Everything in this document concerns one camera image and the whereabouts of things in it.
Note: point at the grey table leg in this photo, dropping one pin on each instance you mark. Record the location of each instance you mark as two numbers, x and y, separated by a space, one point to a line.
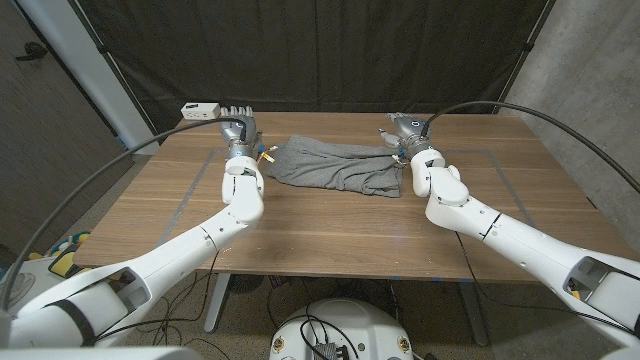
217 300
474 315

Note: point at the yellow and black object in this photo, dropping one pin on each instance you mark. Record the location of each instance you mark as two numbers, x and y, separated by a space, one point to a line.
62 265

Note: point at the black backdrop stand pole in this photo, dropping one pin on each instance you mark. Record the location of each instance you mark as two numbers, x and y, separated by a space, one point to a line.
525 47
107 57

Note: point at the white door frame pillar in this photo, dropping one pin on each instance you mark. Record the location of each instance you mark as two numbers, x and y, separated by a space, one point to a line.
100 80

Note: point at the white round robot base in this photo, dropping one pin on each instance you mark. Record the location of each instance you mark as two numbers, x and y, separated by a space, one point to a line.
370 325

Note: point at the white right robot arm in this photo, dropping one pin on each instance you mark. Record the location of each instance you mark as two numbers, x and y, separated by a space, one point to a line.
525 245

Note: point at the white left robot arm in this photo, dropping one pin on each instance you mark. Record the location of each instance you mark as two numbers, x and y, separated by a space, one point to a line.
175 250

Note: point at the grey fabric shorts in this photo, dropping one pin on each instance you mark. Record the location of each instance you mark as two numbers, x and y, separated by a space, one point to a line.
335 167

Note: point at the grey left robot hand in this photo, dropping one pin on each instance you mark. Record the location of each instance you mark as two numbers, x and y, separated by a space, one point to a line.
241 132

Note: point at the white power strip box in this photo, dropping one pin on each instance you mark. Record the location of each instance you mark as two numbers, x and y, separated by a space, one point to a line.
200 111

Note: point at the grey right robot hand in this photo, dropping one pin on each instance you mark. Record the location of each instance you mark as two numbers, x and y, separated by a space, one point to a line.
411 132

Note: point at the black backdrop curtain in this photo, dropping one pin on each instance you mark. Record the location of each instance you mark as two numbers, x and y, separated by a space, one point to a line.
320 50

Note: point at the colourful plush toy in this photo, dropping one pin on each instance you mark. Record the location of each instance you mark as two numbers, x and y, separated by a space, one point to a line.
70 242

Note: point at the white robot torso shell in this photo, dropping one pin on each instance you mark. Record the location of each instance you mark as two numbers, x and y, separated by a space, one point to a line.
100 354

